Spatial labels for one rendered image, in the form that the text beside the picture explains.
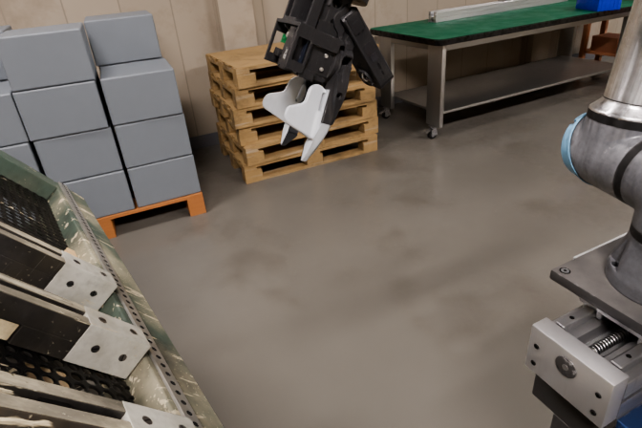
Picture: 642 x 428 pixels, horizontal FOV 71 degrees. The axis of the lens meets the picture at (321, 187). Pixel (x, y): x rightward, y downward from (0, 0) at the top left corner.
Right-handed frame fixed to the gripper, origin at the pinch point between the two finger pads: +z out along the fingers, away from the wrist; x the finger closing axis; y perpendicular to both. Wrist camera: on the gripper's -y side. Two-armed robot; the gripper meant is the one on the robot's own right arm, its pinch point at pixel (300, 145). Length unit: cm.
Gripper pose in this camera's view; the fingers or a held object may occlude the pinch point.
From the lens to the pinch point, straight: 59.5
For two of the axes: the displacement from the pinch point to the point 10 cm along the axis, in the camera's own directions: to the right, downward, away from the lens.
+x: 4.4, 3.7, -8.2
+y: -8.3, -1.9, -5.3
